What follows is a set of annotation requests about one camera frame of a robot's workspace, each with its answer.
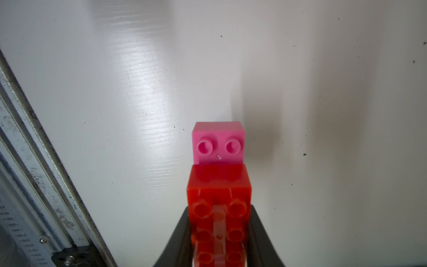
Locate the red lego brick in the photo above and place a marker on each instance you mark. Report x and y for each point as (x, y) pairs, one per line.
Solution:
(219, 200)

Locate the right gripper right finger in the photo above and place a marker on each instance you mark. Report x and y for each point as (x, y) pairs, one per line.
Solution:
(260, 250)

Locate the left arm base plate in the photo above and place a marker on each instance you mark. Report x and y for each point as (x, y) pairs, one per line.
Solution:
(86, 256)

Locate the pink small lego brick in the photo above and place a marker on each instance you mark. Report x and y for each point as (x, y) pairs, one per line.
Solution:
(218, 143)

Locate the aluminium front rail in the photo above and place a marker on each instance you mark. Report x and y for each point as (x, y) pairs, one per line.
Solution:
(41, 210)

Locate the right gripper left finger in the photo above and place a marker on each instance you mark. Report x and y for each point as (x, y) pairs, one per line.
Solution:
(178, 252)

